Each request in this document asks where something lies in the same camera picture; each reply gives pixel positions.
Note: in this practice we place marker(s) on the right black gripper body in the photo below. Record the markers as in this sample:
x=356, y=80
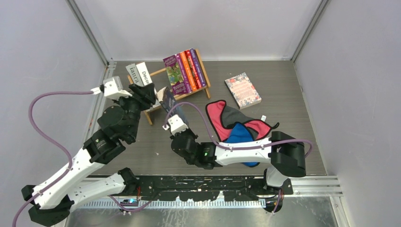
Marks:
x=187, y=133

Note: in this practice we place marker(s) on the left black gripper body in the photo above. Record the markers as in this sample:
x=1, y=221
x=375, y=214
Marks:
x=133, y=107

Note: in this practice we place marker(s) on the white Decorate Furniture book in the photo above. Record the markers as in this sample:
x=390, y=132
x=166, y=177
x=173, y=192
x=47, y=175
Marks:
x=144, y=73

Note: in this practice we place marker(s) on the dark Nineteen Eighty-Four book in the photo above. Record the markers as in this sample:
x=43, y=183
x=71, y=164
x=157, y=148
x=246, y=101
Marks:
x=167, y=100

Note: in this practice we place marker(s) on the wooden book rack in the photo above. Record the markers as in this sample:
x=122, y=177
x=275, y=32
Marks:
x=178, y=97

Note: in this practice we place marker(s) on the grey Iantra book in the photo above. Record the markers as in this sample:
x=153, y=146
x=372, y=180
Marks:
x=134, y=74

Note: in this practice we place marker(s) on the purple illustrated book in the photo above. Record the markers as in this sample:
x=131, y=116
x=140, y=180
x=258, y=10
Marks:
x=177, y=75

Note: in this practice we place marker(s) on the red white illustrated book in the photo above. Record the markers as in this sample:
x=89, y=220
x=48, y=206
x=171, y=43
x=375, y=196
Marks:
x=193, y=69

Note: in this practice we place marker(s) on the purple 52-Storey Treehouse book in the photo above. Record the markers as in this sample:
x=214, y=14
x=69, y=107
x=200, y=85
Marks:
x=198, y=67

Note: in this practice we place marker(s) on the pale book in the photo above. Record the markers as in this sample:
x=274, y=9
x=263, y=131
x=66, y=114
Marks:
x=243, y=91

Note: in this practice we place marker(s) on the orange 78-Storey Treehouse book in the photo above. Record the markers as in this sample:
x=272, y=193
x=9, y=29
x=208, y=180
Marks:
x=188, y=71

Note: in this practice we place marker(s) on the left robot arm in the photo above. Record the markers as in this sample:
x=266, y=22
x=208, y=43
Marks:
x=54, y=199

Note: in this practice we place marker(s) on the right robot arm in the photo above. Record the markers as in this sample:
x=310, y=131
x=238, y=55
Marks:
x=285, y=154

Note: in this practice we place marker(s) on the red grey cloth bib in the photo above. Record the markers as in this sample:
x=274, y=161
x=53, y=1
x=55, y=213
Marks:
x=223, y=117

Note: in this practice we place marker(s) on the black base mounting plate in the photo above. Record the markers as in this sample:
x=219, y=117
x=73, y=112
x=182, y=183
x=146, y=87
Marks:
x=200, y=187

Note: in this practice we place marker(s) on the blue oven mitt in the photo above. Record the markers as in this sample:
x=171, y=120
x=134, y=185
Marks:
x=240, y=133

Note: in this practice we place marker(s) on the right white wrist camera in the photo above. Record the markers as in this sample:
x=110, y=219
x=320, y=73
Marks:
x=175, y=125

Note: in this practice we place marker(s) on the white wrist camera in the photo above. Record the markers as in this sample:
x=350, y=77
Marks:
x=112, y=88
x=175, y=125

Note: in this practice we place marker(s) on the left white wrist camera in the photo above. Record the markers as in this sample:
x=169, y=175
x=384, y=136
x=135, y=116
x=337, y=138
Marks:
x=112, y=88

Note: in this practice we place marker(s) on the slotted cable duct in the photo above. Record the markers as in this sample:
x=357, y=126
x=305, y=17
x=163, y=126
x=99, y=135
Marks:
x=219, y=203

